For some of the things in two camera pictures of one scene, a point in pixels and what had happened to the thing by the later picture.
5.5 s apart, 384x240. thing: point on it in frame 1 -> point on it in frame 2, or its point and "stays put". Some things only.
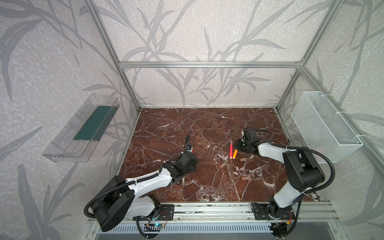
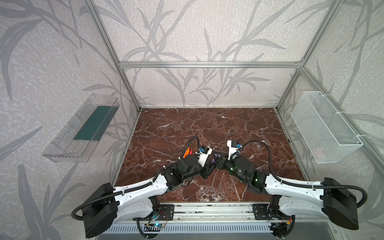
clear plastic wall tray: x=74 y=140 stays put
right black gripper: x=240 y=146 -> x=223 y=163
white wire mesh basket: x=322 y=128 stays put
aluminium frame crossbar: x=210 y=64 stays put
